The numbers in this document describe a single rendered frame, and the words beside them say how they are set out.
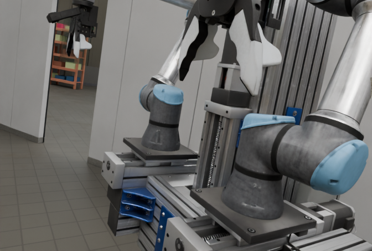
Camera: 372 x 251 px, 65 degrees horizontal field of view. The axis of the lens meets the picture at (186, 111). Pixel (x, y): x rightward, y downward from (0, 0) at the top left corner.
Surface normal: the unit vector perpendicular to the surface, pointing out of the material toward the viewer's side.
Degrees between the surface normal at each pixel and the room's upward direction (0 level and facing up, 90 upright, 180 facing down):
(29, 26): 90
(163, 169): 90
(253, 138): 86
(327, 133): 68
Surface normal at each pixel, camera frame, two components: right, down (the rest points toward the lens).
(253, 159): -0.53, 0.03
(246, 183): -0.47, -0.28
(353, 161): 0.56, 0.32
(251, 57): -0.26, 0.09
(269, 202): 0.30, -0.14
